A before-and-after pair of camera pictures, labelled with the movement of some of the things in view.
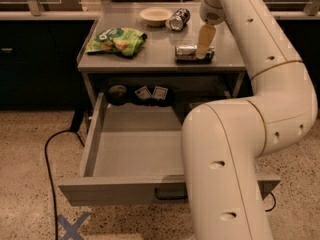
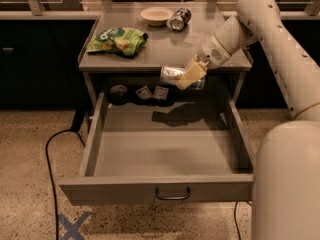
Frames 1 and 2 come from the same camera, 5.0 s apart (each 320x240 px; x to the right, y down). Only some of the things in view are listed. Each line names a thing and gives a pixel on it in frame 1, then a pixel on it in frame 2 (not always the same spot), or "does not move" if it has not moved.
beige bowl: (155, 16) does not move
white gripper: (210, 14) to (210, 53)
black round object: (117, 95) does not move
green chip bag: (120, 40) does not move
